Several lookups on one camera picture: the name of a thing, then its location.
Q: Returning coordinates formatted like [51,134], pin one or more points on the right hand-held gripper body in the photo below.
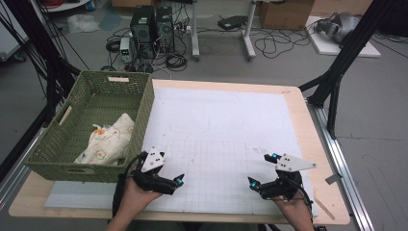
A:
[285,186]

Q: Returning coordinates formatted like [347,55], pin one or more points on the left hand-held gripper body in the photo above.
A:
[153,160]

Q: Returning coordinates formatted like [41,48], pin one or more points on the cream cloth with flower print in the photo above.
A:
[109,144]

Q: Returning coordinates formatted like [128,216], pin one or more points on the green woven basket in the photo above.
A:
[106,102]

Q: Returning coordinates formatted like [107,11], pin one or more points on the person's right hand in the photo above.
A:
[298,208]

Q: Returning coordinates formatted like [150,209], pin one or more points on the person's left hand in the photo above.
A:
[134,200]

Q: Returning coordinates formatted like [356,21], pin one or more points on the thin wooden stick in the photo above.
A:
[324,208]

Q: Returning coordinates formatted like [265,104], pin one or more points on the grey tape piece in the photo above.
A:
[332,179]

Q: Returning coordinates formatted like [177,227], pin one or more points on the person's dark grey clothing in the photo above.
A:
[192,227]

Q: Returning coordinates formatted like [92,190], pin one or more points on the white grid mat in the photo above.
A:
[218,128]

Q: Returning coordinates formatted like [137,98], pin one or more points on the small white power supply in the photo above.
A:
[125,48]

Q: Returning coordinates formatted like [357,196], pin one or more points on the black computer tower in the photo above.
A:
[142,32]
[165,29]

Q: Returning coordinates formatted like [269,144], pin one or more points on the white floor board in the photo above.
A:
[330,48]

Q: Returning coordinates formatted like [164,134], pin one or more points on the white desk leg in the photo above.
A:
[248,32]
[195,29]

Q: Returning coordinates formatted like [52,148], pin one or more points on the flat black device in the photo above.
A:
[232,22]

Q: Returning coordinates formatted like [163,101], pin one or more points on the brown cardboard box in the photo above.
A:
[285,14]

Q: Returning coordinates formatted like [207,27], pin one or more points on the grey rounded device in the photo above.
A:
[343,25]

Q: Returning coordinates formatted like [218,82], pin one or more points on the clear plastic bag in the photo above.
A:
[83,23]

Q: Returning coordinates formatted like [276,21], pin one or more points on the large flat cardboard box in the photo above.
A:
[340,6]

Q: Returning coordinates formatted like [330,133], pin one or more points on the white round table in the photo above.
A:
[70,5]

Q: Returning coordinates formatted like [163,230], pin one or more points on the white cabinet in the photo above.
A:
[9,38]

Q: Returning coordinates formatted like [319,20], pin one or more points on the aluminium rail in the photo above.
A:
[14,179]
[340,160]

